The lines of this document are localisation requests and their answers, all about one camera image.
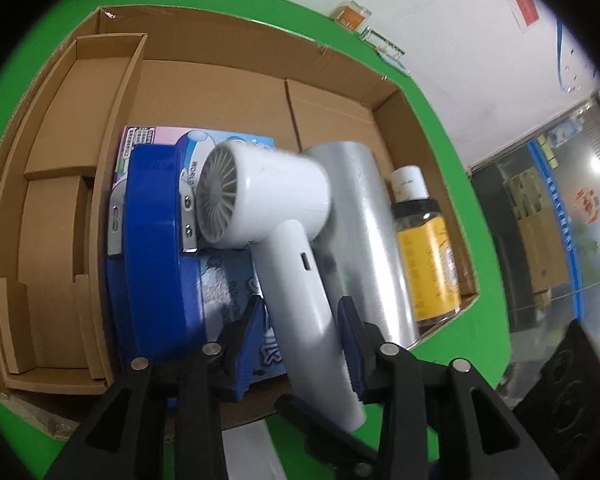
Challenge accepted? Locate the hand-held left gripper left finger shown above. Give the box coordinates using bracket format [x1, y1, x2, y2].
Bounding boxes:
[45, 296, 266, 480]

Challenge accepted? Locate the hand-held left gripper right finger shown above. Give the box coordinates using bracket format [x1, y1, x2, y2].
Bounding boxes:
[336, 296, 561, 480]

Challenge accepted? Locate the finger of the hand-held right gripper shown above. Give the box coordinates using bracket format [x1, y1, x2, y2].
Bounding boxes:
[274, 394, 381, 480]

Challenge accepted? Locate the colourful printed toy box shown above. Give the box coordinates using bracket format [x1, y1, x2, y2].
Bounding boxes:
[115, 125, 291, 391]

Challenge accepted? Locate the white hair dryer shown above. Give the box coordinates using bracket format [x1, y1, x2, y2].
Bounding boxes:
[196, 140, 368, 433]

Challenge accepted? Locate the yellow label jar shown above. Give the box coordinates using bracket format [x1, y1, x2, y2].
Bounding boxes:
[390, 165, 463, 328]

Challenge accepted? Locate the silver foil roll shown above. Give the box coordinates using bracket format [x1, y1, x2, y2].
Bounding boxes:
[300, 141, 421, 348]

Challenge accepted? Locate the blue round tin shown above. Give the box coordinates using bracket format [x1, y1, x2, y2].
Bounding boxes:
[104, 142, 206, 366]

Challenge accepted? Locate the cardboard box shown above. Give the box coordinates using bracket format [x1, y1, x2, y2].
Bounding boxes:
[0, 5, 481, 443]

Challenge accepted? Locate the glass door with notices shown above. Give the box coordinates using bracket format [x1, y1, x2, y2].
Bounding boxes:
[467, 92, 600, 331]

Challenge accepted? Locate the clear plastic box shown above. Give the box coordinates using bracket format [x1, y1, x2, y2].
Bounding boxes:
[362, 27, 411, 73]

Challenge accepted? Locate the small orange box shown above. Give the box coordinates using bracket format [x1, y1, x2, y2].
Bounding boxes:
[330, 0, 371, 31]

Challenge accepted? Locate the blue wall decal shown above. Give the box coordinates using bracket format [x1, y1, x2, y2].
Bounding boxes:
[555, 17, 600, 93]

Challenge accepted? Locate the red wall sign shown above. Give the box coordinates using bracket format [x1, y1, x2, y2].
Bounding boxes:
[507, 0, 543, 28]

